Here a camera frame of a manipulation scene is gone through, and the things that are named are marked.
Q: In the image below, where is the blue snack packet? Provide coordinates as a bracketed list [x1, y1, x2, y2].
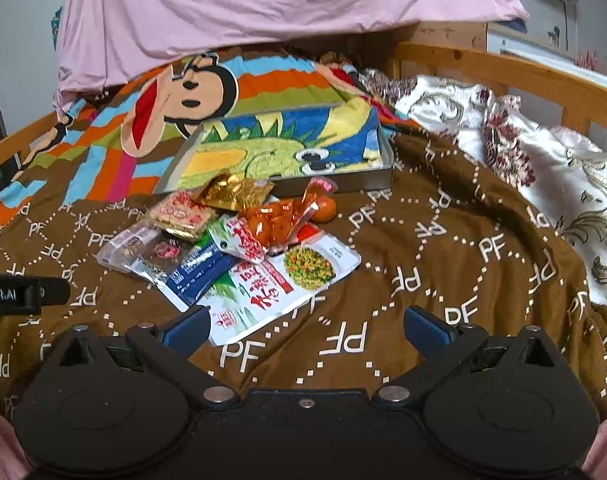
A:
[156, 242, 238, 312]

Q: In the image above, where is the large white green snack pouch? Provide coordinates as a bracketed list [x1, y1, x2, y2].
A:
[198, 231, 361, 347]

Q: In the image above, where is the clear dark snack packet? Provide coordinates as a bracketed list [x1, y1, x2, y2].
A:
[96, 219, 193, 285]

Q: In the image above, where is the white red green packet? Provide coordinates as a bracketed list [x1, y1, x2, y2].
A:
[207, 214, 266, 263]

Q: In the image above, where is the orange red snack packet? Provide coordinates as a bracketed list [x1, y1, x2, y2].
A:
[241, 177, 338, 250]

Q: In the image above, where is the gold foil snack packet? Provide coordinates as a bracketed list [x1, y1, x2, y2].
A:
[191, 174, 274, 211]

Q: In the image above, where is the small orange fruit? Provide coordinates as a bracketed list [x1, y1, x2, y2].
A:
[311, 196, 337, 223]

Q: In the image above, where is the brown PF pattern blanket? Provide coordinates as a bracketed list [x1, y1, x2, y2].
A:
[0, 120, 607, 416]

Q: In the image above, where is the colourful monkey cartoon blanket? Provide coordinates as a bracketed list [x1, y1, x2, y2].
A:
[0, 48, 400, 226]

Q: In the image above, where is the white floral quilt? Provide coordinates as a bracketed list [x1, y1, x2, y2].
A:
[359, 70, 607, 307]

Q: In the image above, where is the colourful dinosaur towel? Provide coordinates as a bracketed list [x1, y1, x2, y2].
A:
[176, 96, 386, 192]

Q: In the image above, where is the pink bed sheet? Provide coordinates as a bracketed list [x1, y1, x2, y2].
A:
[54, 0, 527, 113]

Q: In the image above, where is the wooden bed frame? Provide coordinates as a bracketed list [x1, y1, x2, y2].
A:
[0, 22, 607, 200]

